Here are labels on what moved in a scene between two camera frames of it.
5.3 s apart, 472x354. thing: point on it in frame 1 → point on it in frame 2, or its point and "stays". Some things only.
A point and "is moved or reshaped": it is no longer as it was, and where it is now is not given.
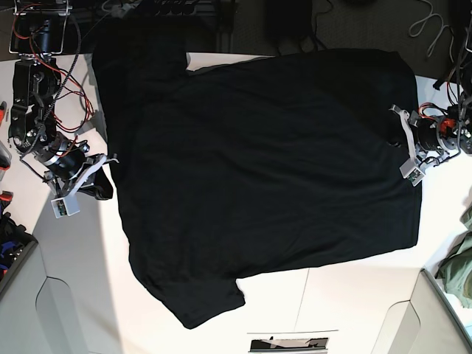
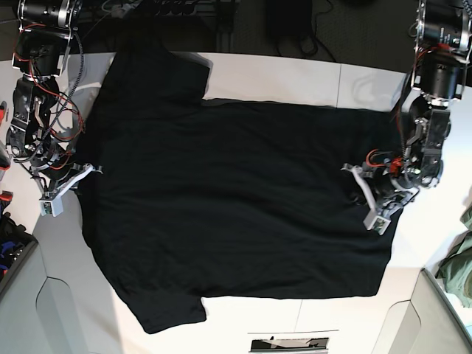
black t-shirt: [240, 168] is moved or reshaped
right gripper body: [429, 139] → [381, 193]
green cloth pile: [455, 266] stays
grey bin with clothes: [16, 243] stays
